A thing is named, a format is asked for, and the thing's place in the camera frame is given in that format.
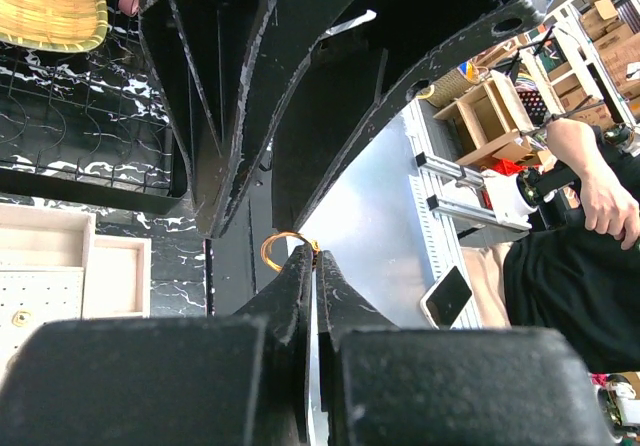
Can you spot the pink jewelry box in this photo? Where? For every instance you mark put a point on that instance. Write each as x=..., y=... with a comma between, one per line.
x=55, y=265

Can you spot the operator forearm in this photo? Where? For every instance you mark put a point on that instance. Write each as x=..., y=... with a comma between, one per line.
x=574, y=143

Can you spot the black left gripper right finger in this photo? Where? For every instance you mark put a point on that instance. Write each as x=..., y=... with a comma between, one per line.
x=384, y=385

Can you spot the black wire dish rack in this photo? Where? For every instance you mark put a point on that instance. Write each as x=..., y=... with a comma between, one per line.
x=89, y=127

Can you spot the white smartphone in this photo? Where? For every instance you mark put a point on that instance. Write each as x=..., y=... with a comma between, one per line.
x=443, y=304

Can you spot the operator hand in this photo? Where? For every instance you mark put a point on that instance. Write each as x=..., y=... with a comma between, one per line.
x=609, y=208

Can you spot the gold square earring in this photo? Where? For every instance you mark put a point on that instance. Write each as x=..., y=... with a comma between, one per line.
x=22, y=318

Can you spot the wooden shelf box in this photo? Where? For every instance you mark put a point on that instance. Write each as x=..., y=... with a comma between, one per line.
x=491, y=123

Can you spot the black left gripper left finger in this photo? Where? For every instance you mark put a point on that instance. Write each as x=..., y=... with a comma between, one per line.
x=240, y=379

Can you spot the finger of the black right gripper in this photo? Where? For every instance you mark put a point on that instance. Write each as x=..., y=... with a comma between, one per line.
x=361, y=79
x=226, y=70

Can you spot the yellow bamboo woven tray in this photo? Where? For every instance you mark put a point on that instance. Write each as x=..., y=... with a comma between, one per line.
x=54, y=25

